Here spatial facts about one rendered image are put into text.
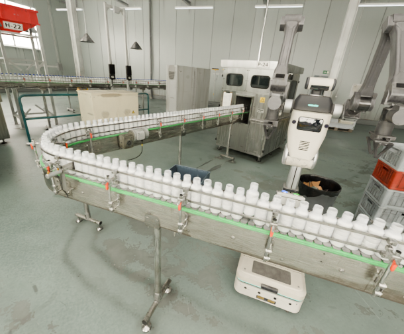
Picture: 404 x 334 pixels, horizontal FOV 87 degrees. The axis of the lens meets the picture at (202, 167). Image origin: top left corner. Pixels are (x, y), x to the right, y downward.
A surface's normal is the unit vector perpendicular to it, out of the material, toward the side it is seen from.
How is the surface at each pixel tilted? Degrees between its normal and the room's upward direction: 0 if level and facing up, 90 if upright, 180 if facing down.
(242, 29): 90
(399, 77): 51
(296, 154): 90
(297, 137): 90
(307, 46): 90
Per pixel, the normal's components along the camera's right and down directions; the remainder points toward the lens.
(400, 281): -0.34, 0.35
